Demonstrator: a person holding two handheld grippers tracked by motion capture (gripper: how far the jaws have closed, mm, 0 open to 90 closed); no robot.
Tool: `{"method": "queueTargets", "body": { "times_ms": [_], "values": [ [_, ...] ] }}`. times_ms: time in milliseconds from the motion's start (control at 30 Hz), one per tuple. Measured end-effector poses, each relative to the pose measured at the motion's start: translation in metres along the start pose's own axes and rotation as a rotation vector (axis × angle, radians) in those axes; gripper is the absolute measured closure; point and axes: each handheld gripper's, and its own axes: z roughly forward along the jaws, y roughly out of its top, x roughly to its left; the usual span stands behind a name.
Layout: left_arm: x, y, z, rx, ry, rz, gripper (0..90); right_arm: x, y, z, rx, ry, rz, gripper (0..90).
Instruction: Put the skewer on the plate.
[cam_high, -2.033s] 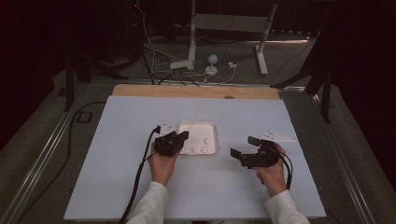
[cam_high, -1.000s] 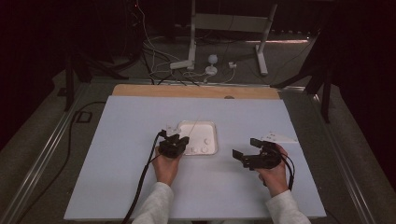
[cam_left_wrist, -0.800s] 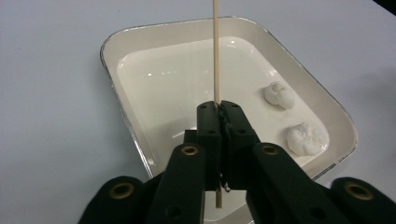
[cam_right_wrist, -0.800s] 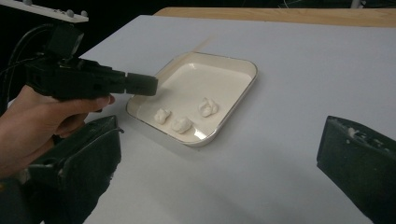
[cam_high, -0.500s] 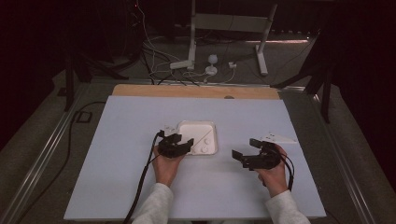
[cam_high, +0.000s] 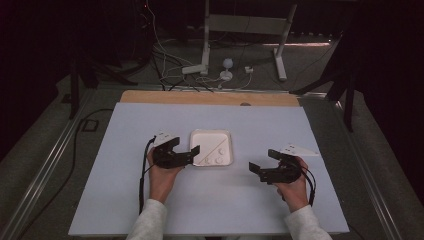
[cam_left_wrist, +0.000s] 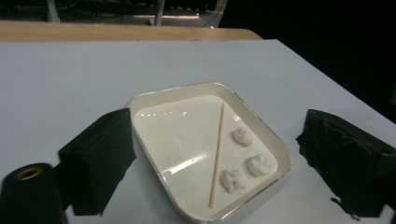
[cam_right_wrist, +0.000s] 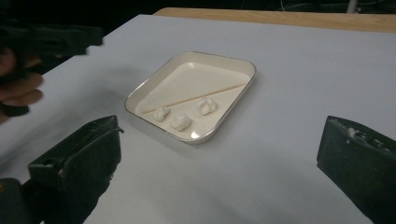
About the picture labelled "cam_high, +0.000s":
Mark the white metal stand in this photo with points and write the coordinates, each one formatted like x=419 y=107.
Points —
x=245 y=25

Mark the person's right hand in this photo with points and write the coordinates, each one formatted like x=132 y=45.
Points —
x=295 y=195

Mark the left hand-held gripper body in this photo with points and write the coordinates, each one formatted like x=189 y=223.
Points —
x=168 y=160

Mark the black tripod stand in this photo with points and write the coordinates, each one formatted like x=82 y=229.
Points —
x=74 y=90

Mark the metal floor rail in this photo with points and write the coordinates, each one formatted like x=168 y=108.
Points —
x=50 y=160
x=366 y=173

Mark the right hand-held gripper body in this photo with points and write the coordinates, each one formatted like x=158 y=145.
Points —
x=283 y=174

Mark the black square floor frame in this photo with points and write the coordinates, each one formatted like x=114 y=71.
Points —
x=81 y=125

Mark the small white plug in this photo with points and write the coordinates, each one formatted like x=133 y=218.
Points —
x=248 y=69

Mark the thin wooden skewer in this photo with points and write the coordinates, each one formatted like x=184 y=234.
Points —
x=213 y=152

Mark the white round ball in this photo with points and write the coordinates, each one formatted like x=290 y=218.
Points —
x=219 y=160
x=221 y=151
x=208 y=161

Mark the white square tray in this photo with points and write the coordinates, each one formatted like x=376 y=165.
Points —
x=208 y=141

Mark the small white round webcam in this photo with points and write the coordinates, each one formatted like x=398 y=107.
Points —
x=227 y=63

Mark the pale blue table mat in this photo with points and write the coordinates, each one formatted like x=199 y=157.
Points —
x=216 y=200

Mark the black stand with legs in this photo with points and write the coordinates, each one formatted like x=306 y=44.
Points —
x=348 y=106

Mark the person's left hand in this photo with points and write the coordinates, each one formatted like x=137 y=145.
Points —
x=161 y=183

